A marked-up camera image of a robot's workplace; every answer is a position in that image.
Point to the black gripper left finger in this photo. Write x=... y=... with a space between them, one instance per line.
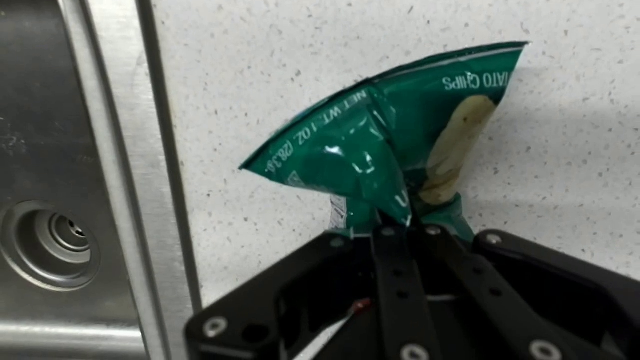
x=402 y=309

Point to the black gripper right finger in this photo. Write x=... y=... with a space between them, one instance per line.
x=519 y=326

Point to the green snack packet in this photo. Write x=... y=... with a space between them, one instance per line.
x=394 y=147

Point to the stainless steel double sink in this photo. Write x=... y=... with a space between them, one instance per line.
x=95 y=248

